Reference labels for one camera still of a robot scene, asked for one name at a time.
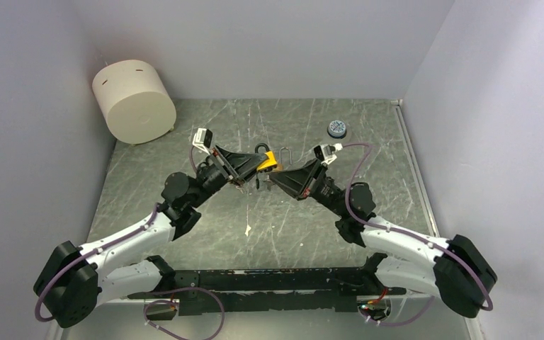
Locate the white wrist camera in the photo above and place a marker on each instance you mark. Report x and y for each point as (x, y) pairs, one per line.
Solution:
(202, 139)
(326, 153)

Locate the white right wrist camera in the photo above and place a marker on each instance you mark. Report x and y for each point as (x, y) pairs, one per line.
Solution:
(326, 153)

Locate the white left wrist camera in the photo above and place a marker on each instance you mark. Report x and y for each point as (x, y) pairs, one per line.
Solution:
(202, 139)

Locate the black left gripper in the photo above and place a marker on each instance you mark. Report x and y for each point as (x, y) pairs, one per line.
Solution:
(244, 165)

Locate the yellow black padlock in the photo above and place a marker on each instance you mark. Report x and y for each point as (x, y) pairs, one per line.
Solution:
(267, 165)

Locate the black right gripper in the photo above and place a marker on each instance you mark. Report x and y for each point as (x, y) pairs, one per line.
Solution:
(300, 182)

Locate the cream cylindrical container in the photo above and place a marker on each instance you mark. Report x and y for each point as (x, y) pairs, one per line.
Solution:
(134, 102)

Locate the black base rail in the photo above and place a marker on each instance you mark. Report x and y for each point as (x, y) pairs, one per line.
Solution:
(341, 289)

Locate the silver key pair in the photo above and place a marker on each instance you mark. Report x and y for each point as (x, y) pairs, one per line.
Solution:
(264, 181)

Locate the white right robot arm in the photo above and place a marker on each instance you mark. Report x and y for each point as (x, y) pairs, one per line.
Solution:
(453, 270)

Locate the small brass padlock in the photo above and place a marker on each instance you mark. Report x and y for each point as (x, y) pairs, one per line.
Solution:
(285, 158)

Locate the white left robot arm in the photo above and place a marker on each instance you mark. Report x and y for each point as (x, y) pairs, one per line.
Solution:
(77, 279)

